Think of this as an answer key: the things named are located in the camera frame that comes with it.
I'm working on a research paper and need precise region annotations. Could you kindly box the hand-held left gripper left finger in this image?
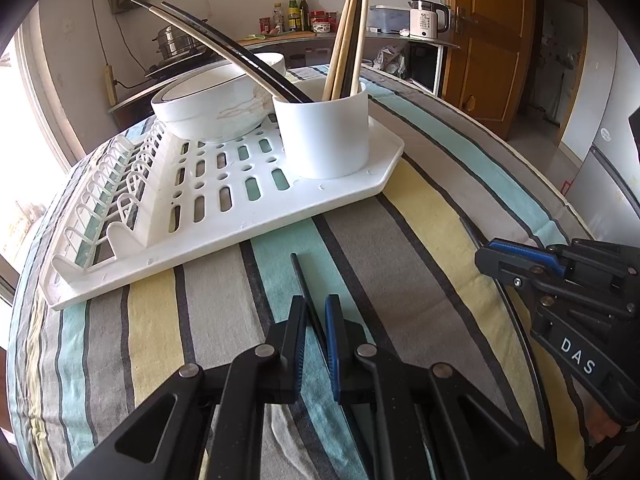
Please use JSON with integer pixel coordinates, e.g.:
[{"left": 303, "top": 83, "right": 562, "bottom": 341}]
[{"left": 65, "top": 297, "right": 307, "bottom": 480}]

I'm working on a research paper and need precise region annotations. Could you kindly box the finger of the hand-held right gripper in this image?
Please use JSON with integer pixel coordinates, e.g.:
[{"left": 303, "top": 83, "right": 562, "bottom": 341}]
[
  {"left": 487, "top": 238, "right": 640, "bottom": 287},
  {"left": 474, "top": 248, "right": 627, "bottom": 322}
]

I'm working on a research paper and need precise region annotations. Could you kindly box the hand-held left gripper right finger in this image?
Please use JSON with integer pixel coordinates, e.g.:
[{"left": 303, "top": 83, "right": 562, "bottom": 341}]
[{"left": 325, "top": 295, "right": 566, "bottom": 480}]

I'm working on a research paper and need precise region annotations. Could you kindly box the black chopstick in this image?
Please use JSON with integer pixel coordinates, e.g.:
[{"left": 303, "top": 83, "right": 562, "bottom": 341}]
[
  {"left": 291, "top": 253, "right": 331, "bottom": 337},
  {"left": 343, "top": 0, "right": 371, "bottom": 99},
  {"left": 161, "top": 2, "right": 315, "bottom": 104},
  {"left": 459, "top": 216, "right": 553, "bottom": 461},
  {"left": 130, "top": 0, "right": 297, "bottom": 105}
]

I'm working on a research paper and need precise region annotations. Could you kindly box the white utensil cup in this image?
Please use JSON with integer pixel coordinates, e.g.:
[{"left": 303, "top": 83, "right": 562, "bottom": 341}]
[{"left": 272, "top": 81, "right": 371, "bottom": 180}]

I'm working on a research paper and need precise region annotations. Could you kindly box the person's right hand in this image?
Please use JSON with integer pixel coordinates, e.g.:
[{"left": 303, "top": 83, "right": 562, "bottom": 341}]
[{"left": 587, "top": 405, "right": 626, "bottom": 442}]

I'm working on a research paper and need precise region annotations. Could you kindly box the grey refrigerator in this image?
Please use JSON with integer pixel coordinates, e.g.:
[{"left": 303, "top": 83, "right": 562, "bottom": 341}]
[{"left": 569, "top": 107, "right": 640, "bottom": 223}]

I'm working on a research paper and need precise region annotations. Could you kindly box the striped tablecloth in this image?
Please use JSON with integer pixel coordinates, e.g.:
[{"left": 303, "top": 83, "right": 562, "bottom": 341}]
[{"left": 7, "top": 62, "right": 597, "bottom": 480}]

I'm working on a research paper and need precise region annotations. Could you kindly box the white plastic dish rack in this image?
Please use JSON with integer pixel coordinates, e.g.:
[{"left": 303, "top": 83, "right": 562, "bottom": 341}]
[{"left": 39, "top": 109, "right": 406, "bottom": 311}]

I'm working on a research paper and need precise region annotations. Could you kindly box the wooden door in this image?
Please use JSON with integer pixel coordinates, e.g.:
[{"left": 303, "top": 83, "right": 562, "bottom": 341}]
[{"left": 439, "top": 0, "right": 539, "bottom": 139}]

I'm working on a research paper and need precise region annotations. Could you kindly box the crumpled plastic bag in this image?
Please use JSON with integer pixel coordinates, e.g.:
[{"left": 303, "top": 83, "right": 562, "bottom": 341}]
[{"left": 372, "top": 44, "right": 409, "bottom": 72}]

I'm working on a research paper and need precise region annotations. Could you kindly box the white electric kettle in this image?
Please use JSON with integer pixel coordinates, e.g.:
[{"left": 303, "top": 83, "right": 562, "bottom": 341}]
[{"left": 407, "top": 0, "right": 451, "bottom": 40}]

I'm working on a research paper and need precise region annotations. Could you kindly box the clear plastic container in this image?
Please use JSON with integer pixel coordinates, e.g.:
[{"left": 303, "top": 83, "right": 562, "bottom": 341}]
[{"left": 370, "top": 5, "right": 412, "bottom": 35}]

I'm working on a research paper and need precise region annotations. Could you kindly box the light wooden chopstick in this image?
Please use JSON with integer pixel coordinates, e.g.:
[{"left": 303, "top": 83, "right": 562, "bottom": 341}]
[
  {"left": 351, "top": 0, "right": 372, "bottom": 97},
  {"left": 332, "top": 0, "right": 360, "bottom": 101},
  {"left": 322, "top": 0, "right": 354, "bottom": 102}
]

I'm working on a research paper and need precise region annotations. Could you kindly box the large white bowl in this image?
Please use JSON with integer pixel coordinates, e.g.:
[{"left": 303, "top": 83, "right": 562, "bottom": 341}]
[{"left": 150, "top": 62, "right": 282, "bottom": 144}]

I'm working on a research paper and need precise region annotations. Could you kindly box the small white bowl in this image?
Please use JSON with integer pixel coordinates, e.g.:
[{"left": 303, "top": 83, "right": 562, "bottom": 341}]
[{"left": 252, "top": 52, "right": 287, "bottom": 79}]

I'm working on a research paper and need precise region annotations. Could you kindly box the black induction cooker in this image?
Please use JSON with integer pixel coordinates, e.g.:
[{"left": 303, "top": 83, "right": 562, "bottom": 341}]
[{"left": 144, "top": 51, "right": 222, "bottom": 79}]

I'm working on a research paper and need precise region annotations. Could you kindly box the wooden cutting board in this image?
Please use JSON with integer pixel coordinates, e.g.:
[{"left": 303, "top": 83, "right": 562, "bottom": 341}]
[{"left": 237, "top": 31, "right": 317, "bottom": 42}]

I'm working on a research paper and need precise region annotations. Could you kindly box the yellow power strip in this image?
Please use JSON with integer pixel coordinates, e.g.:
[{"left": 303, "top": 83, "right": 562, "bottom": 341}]
[{"left": 102, "top": 64, "right": 117, "bottom": 109}]

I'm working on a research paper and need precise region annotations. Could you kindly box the stainless steamer pot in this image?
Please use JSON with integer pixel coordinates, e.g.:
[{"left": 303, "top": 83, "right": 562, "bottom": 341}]
[{"left": 152, "top": 24, "right": 202, "bottom": 62}]

